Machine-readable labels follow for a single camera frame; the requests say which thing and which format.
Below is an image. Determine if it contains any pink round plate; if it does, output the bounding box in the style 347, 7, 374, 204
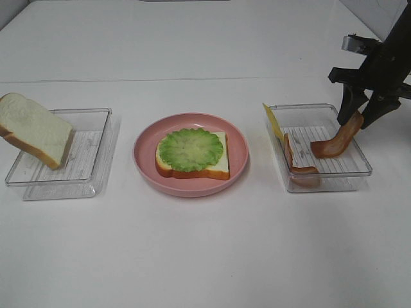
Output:
134, 113, 249, 198

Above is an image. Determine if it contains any clear left plastic tray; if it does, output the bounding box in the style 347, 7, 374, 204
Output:
5, 108, 116, 201

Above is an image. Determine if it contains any green lettuce leaf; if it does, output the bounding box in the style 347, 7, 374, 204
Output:
158, 127, 224, 173

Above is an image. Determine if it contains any clear plastic tray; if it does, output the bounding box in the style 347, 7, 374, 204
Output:
5, 108, 116, 201
266, 104, 372, 193

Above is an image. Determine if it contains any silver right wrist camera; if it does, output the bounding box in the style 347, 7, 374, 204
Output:
342, 33, 382, 55

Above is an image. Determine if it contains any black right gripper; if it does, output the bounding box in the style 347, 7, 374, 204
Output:
328, 1, 410, 130

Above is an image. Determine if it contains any curved bacon strip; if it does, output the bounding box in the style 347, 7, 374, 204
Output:
310, 111, 364, 158

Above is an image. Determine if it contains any yellow cheese slice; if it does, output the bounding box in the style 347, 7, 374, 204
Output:
263, 103, 284, 143

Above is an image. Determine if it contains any white bread slice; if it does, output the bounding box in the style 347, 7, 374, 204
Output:
1, 92, 73, 169
155, 132, 231, 181

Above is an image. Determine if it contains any clear right plastic tray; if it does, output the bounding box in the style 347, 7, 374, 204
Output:
266, 104, 372, 193

